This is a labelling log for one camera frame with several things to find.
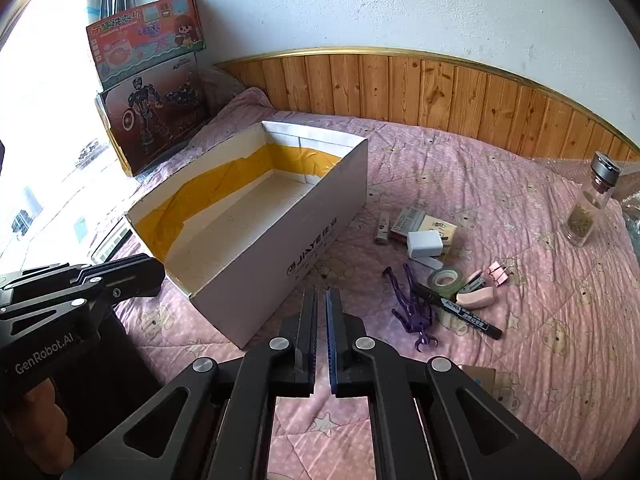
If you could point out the beige tissue packet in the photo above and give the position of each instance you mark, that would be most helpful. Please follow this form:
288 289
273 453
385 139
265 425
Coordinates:
445 227

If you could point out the green tape roll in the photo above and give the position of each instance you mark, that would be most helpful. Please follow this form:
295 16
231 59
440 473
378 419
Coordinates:
431 282

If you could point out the small gold box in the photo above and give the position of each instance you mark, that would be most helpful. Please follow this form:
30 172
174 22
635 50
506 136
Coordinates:
479 377

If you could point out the white cardboard box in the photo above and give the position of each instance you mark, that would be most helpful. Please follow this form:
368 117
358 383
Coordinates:
250 200

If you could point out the white printed card pack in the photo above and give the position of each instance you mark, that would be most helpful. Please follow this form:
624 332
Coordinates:
407 220

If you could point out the pink printed blanket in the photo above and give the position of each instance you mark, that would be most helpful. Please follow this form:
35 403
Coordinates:
525 285

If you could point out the purple toy figure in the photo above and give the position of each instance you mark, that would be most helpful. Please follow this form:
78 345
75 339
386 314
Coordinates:
415 310

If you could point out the pink binder clip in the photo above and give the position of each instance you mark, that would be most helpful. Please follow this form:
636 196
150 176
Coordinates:
492 268
501 276

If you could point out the robot figure toy box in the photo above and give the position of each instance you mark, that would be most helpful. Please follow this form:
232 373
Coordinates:
150 115

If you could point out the black framed phone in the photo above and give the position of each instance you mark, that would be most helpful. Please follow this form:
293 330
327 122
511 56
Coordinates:
107 245

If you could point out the beige oval case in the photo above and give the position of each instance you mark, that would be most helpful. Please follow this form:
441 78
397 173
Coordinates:
477 298

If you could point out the person's left hand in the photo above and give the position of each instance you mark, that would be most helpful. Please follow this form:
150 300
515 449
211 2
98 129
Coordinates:
47 420

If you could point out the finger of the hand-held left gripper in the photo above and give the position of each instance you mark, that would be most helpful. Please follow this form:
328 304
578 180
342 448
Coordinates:
35 273
135 277

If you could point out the white charger plug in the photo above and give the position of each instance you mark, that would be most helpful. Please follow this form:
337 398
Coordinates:
422 244

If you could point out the black marker pen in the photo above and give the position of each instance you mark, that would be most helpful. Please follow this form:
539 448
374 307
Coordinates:
465 312

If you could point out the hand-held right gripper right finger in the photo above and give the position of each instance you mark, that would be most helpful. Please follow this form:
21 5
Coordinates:
331 342

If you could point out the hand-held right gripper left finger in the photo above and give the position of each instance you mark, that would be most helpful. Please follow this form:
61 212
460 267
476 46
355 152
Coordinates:
312 352

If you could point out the glass bottle with metal cap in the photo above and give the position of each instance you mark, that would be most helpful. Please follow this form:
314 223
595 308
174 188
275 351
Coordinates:
582 210

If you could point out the colourful toy box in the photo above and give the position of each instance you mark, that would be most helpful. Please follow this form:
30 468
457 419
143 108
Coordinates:
145 35

